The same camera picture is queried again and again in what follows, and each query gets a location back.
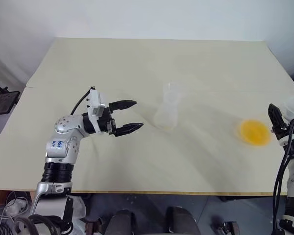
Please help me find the white cable bundle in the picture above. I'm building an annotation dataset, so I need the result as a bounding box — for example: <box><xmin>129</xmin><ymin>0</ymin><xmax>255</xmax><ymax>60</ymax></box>
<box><xmin>0</xmin><ymin>190</ymin><xmax>30</xmax><ymax>222</ymax></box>

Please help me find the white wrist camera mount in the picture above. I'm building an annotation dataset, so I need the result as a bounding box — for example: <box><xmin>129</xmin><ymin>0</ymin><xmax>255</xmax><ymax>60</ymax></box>
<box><xmin>277</xmin><ymin>135</ymin><xmax>294</xmax><ymax>148</ymax></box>
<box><xmin>86</xmin><ymin>88</ymin><xmax>107</xmax><ymax>135</ymax></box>

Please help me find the dark rounded shape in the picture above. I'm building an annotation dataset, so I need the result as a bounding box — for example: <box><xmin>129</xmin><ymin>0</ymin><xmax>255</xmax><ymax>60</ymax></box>
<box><xmin>165</xmin><ymin>206</ymin><xmax>201</xmax><ymax>235</ymax></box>
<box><xmin>104</xmin><ymin>209</ymin><xmax>138</xmax><ymax>235</ymax></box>

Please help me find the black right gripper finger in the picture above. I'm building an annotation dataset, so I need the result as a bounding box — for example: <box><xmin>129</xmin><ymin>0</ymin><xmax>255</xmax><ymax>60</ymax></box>
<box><xmin>268</xmin><ymin>103</ymin><xmax>285</xmax><ymax>131</ymax></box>

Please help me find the clear plastic bag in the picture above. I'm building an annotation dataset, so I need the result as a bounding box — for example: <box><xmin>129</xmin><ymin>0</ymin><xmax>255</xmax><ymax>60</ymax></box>
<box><xmin>70</xmin><ymin>195</ymin><xmax>87</xmax><ymax>222</ymax></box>

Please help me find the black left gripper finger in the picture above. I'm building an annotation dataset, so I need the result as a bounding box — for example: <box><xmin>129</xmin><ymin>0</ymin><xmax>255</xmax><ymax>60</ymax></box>
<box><xmin>108</xmin><ymin>99</ymin><xmax>138</xmax><ymax>113</ymax></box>
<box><xmin>112</xmin><ymin>122</ymin><xmax>144</xmax><ymax>138</ymax></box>

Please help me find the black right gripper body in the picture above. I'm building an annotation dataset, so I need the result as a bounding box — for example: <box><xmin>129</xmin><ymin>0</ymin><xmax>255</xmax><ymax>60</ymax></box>
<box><xmin>271</xmin><ymin>121</ymin><xmax>293</xmax><ymax>141</ymax></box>

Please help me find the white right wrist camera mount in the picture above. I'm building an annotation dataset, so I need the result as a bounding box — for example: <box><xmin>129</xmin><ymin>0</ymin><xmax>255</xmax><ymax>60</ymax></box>
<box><xmin>277</xmin><ymin>135</ymin><xmax>294</xmax><ymax>148</ymax></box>

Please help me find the black hose coil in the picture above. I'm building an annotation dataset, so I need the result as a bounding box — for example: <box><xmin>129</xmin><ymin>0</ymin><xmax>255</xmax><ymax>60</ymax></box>
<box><xmin>0</xmin><ymin>214</ymin><xmax>66</xmax><ymax>235</ymax></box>

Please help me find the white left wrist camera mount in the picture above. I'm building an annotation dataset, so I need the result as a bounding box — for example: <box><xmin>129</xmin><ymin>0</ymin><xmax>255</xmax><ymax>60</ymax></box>
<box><xmin>86</xmin><ymin>88</ymin><xmax>107</xmax><ymax>135</ymax></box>

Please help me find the yellow orange plate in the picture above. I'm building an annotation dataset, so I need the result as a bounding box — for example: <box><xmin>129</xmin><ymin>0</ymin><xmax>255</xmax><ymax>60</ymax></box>
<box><xmin>233</xmin><ymin>117</ymin><xmax>273</xmax><ymax>148</ymax></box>

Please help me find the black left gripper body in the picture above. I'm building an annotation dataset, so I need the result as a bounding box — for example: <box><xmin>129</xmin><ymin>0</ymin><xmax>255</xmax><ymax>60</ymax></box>
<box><xmin>98</xmin><ymin>107</ymin><xmax>118</xmax><ymax>136</ymax></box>

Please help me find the black mesh tray stand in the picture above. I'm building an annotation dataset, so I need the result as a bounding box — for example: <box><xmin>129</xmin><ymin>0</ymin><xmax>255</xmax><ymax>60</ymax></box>
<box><xmin>0</xmin><ymin>77</ymin><xmax>21</xmax><ymax>116</ymax></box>

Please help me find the clear plastic cup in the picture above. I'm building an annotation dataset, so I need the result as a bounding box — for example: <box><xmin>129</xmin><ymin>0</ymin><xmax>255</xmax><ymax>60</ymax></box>
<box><xmin>153</xmin><ymin>81</ymin><xmax>183</xmax><ymax>132</ymax></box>

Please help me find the translucent white funnel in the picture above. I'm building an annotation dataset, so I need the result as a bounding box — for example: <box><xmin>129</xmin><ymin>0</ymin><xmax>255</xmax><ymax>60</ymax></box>
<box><xmin>280</xmin><ymin>94</ymin><xmax>294</xmax><ymax>121</ymax></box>

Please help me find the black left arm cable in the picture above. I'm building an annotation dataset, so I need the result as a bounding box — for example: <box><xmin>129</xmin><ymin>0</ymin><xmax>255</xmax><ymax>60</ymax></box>
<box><xmin>70</xmin><ymin>85</ymin><xmax>96</xmax><ymax>115</ymax></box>

